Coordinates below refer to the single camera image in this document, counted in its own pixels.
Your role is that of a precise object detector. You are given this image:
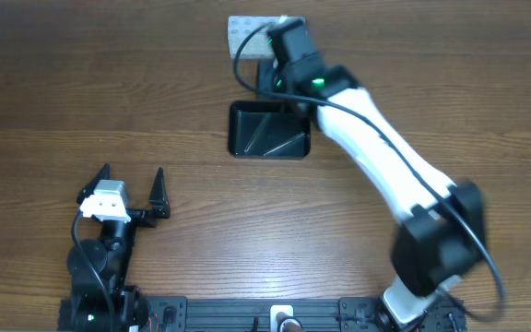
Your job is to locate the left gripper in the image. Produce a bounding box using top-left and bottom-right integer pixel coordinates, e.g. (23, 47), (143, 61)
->
(76, 163), (171, 229)

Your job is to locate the clear test tube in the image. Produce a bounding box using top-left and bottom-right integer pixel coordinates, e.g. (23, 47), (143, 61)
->
(263, 132), (307, 157)
(243, 113), (273, 153)

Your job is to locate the black tray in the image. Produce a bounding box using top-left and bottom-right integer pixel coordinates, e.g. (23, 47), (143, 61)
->
(227, 100), (312, 160)

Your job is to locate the white test tube rack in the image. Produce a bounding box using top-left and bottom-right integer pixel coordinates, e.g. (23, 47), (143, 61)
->
(227, 15), (307, 61)

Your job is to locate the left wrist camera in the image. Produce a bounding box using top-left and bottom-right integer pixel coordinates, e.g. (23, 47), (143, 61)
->
(78, 178), (132, 223)

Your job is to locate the black cable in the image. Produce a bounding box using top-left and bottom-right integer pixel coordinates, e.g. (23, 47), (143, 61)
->
(231, 20), (507, 324)
(70, 210), (118, 332)

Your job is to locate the mounting rail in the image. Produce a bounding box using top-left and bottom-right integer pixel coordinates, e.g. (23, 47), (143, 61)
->
(57, 296), (468, 332)

